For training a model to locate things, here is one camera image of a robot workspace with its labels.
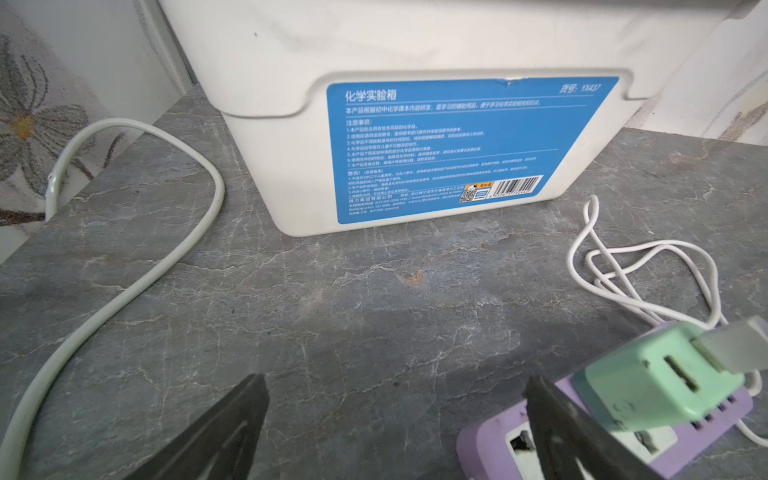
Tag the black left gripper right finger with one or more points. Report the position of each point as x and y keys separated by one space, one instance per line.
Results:
x=570 y=444

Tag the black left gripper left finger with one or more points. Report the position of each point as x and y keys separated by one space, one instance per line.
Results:
x=221 y=443

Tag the green USB charger adapter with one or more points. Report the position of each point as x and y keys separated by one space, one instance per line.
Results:
x=657 y=380

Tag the purple power strip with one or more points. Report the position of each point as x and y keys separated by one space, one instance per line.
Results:
x=502 y=446

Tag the white storage box blue lid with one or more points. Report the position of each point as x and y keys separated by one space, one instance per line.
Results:
x=355 y=114

